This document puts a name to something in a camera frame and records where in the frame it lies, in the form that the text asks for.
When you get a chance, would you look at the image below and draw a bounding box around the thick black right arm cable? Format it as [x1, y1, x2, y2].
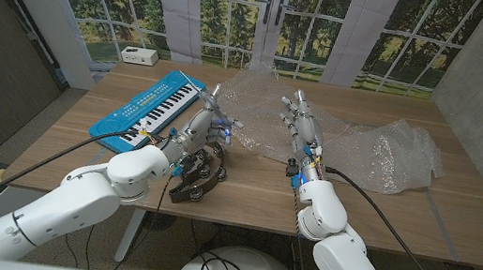
[310, 165, 483, 270]

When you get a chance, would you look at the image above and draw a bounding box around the black round floor base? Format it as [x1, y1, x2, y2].
[141, 209, 178, 234]

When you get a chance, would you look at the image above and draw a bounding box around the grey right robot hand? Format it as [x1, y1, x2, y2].
[273, 87, 332, 162]

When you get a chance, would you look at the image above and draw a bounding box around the black half-moon tambourine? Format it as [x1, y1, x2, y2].
[167, 137, 233, 210]

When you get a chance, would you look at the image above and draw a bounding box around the clear bubble wrap sheet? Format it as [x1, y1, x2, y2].
[205, 54, 457, 203]

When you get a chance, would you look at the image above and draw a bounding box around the blue toy piano keyboard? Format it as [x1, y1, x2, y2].
[84, 59, 209, 168]

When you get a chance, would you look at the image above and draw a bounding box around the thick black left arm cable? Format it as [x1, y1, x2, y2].
[0, 110, 162, 254]

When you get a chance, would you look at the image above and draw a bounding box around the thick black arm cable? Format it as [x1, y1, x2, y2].
[0, 110, 162, 254]
[310, 165, 483, 270]

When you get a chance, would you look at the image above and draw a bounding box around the white power box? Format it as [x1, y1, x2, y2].
[119, 44, 160, 68]

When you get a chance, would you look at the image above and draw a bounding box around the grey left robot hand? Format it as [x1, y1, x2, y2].
[174, 78, 251, 156]

